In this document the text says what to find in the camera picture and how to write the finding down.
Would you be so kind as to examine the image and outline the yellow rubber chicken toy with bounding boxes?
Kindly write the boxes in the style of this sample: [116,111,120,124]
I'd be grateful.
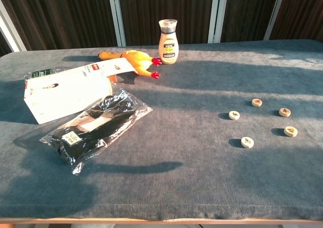
[97,49,163,80]

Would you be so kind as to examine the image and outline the beige sauce bottle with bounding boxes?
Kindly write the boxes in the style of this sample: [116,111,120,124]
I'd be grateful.
[158,19,180,65]

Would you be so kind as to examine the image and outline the plastic bag of black gloves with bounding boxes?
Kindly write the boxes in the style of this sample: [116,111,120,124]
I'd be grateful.
[39,88,153,176]

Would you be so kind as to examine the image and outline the blue grey table cloth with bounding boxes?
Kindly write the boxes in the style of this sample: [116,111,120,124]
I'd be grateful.
[0,38,323,221]

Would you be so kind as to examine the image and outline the white carton box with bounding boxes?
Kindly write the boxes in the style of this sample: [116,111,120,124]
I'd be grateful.
[23,58,134,125]

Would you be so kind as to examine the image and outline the dark ribbed partition panel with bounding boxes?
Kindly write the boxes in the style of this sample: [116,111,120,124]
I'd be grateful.
[0,0,119,57]
[221,0,281,43]
[117,0,216,47]
[269,0,323,41]

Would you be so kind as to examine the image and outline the green label water bottle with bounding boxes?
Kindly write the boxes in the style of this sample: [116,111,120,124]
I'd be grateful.
[24,66,71,81]

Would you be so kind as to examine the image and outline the white partition post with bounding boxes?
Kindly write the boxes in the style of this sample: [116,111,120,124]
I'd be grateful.
[106,0,127,47]
[263,0,288,41]
[0,0,27,52]
[207,0,229,43]

